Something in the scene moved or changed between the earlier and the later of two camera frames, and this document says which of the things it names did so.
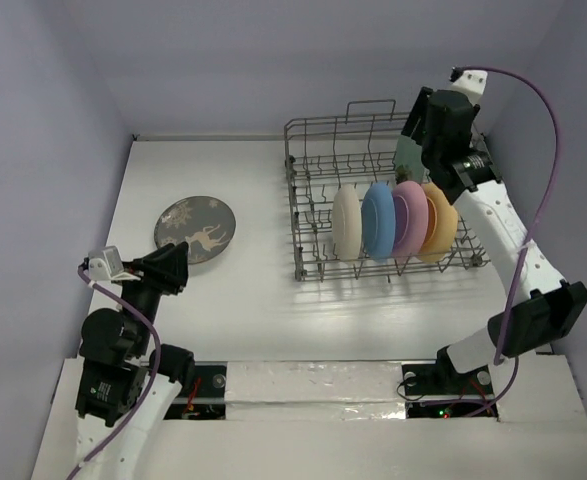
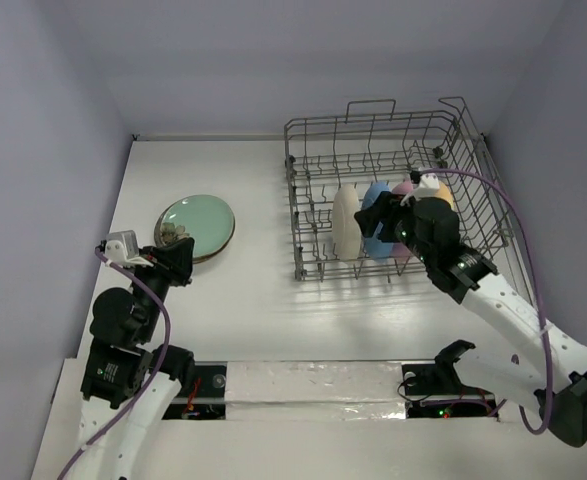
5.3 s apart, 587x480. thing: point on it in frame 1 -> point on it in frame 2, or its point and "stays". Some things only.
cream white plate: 347,222 stays
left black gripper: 166,266 stays
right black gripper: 424,136 -> 390,215
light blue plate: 378,221 stays
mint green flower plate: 408,165 -> 205,219
